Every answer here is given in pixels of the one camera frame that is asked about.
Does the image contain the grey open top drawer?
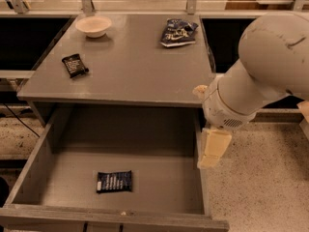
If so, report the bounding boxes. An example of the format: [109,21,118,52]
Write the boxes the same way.
[0,104,229,232]

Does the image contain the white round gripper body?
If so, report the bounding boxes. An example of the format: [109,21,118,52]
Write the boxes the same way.
[202,75,256,130]

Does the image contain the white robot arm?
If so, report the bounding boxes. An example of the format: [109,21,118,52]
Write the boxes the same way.
[193,12,309,169]

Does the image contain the metal railing frame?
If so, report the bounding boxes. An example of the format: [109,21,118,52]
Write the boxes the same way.
[0,0,309,19]

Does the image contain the dark blue rxbar wrapper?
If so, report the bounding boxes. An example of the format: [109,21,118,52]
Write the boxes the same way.
[97,171,132,193]

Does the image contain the grey cabinet counter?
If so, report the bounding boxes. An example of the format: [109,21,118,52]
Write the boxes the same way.
[16,13,220,140]

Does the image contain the black snack bar wrapper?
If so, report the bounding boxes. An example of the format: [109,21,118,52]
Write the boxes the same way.
[62,54,89,78]

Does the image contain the black floor cable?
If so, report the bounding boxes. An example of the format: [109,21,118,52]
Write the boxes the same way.
[0,101,41,138]

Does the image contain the blue crumpled chip bag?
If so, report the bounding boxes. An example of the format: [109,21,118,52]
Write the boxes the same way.
[160,18,198,47]

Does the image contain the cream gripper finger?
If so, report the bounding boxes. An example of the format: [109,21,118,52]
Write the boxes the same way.
[192,85,208,101]
[197,127,232,169]

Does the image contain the white paper bowl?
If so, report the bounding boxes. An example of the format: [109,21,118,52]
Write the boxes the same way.
[75,16,112,38]

